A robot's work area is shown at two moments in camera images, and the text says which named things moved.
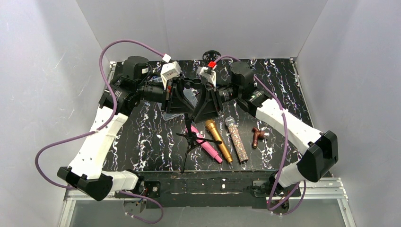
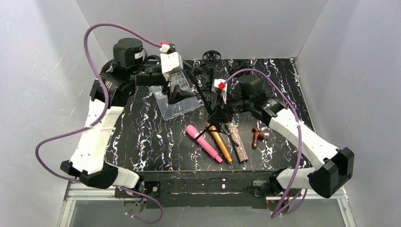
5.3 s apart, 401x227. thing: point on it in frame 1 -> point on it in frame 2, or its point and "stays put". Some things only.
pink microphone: x=205 y=145 stays put
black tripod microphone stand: x=211 y=55 stays put
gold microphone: x=211 y=124 stays put
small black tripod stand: x=192 y=136 -> x=216 y=118
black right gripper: x=214 y=100 -> x=220 y=107
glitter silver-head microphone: x=241 y=152 stays put
